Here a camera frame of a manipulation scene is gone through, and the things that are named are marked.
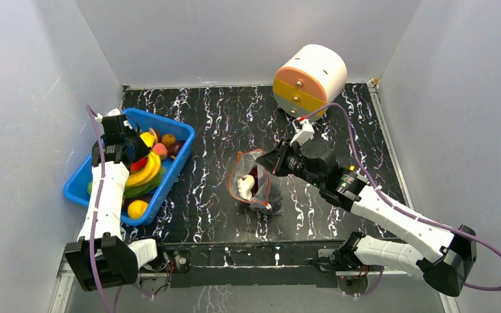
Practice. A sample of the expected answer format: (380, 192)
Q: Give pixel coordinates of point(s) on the clear zip bag orange zipper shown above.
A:
(245, 161)

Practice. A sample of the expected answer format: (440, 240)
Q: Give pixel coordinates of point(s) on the round drawer cabinet toy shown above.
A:
(310, 79)

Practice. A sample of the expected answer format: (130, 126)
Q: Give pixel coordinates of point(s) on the brown toy mushroom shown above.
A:
(156, 134)

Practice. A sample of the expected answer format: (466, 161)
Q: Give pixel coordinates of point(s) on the green toy fruit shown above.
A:
(90, 187)

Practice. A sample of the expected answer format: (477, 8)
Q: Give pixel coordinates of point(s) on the peach toy fruit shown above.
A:
(160, 150)

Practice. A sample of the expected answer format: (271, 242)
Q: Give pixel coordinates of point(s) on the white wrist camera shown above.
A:
(304, 131)
(113, 112)

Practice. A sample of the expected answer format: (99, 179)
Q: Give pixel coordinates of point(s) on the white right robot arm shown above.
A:
(441, 258)

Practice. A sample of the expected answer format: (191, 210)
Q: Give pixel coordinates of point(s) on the green toy vegetable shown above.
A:
(137, 191)

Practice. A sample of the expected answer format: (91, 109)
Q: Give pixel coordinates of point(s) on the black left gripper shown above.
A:
(143, 150)

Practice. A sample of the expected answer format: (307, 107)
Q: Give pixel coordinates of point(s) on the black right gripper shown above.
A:
(282, 156)

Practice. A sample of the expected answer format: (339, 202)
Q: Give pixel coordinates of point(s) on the red toy grapes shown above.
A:
(254, 174)

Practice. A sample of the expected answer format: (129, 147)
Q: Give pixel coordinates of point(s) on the dark plum toy fruit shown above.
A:
(175, 148)

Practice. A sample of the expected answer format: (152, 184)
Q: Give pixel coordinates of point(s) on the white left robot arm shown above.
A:
(99, 258)

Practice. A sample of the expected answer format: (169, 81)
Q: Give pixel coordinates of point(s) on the yellow orange toy fruit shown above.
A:
(136, 209)

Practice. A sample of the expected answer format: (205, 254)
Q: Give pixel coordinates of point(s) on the orange toy citrus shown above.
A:
(168, 140)

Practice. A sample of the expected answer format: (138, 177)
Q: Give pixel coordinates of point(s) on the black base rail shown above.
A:
(259, 263)

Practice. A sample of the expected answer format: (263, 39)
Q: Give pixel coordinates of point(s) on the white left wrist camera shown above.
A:
(113, 112)

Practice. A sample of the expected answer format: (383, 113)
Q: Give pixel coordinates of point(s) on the yellow toy banana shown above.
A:
(147, 173)

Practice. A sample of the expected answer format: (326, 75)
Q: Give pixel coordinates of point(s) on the blue plastic bin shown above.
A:
(75, 189)

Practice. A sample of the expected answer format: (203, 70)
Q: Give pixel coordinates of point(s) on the white toy garlic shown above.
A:
(245, 186)

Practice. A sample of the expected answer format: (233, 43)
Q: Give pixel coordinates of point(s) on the yellow toy pepper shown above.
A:
(149, 139)

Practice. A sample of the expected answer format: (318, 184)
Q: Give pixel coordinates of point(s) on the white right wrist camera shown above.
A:
(304, 131)

